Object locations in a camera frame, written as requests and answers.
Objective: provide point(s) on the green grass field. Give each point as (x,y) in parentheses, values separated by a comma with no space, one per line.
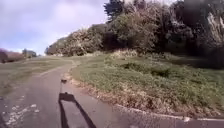
(146,83)

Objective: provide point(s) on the row of trees and bushes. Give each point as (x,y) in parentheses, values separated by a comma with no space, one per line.
(140,30)

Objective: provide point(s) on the pale concrete kerb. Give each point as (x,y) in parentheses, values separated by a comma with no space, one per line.
(160,115)

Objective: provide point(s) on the grey asphalt path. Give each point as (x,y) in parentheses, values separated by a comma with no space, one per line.
(43,96)

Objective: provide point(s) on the dry grass strip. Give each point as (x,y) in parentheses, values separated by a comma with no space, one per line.
(20,71)

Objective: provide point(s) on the distant bushes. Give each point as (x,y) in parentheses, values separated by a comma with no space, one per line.
(13,55)

